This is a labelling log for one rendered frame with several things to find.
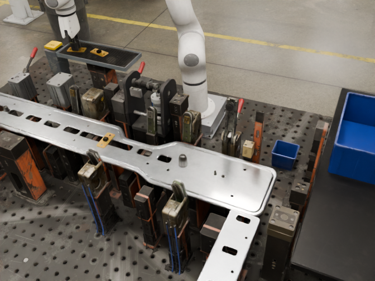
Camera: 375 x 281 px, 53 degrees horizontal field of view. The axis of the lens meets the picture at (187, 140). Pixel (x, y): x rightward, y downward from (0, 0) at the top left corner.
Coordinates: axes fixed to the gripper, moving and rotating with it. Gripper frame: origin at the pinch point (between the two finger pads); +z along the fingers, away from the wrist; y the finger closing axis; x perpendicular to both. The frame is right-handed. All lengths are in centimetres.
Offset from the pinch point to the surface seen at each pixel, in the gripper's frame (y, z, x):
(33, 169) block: 48, 32, -8
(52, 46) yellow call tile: -2.2, 2.5, -13.1
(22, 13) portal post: -265, 110, -204
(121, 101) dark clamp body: 25.2, 10.8, 27.2
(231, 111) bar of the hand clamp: 39, 2, 73
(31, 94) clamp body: 9.5, 22.2, -24.7
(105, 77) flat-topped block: 7.2, 12.0, 14.2
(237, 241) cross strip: 80, 19, 79
